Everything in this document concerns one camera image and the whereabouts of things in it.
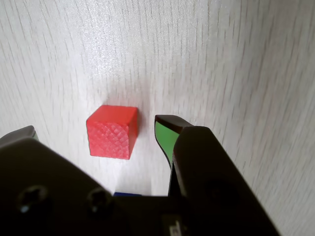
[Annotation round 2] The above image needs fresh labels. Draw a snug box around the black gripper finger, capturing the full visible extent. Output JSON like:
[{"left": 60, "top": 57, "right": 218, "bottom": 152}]
[
  {"left": 0, "top": 125, "right": 117, "bottom": 236},
  {"left": 154, "top": 114, "right": 282, "bottom": 236}
]

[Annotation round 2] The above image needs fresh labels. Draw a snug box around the red cube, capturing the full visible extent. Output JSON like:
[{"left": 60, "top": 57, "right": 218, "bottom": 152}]
[{"left": 86, "top": 105, "right": 138, "bottom": 160}]

